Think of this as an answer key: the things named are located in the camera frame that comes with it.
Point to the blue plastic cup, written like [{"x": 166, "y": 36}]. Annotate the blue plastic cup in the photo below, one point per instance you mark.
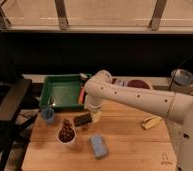
[{"x": 48, "y": 115}]

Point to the maroon bowl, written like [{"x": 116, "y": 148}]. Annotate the maroon bowl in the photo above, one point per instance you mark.
[{"x": 138, "y": 84}]

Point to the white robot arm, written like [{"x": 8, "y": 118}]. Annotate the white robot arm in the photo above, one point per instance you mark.
[{"x": 174, "y": 106}]

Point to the orange handled brush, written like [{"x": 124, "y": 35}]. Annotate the orange handled brush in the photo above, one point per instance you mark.
[{"x": 81, "y": 96}]

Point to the black eraser block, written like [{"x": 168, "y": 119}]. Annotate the black eraser block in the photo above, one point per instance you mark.
[{"x": 82, "y": 120}]

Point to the green plastic tray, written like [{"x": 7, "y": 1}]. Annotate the green plastic tray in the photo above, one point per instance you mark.
[{"x": 61, "y": 92}]

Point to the white bowl of pinecones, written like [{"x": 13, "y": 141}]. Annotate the white bowl of pinecones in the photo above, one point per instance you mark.
[{"x": 67, "y": 133}]

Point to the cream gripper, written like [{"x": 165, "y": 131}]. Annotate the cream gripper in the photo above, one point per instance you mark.
[{"x": 96, "y": 116}]

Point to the orange bowl with cloth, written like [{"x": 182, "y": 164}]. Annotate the orange bowl with cloth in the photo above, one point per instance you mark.
[{"x": 119, "y": 82}]

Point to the blue sponge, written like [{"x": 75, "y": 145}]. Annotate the blue sponge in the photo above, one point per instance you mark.
[{"x": 98, "y": 146}]

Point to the black office chair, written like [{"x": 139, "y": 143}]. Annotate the black office chair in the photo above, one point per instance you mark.
[{"x": 10, "y": 108}]

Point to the yellow banana toy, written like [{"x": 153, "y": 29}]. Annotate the yellow banana toy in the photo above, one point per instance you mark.
[{"x": 151, "y": 122}]

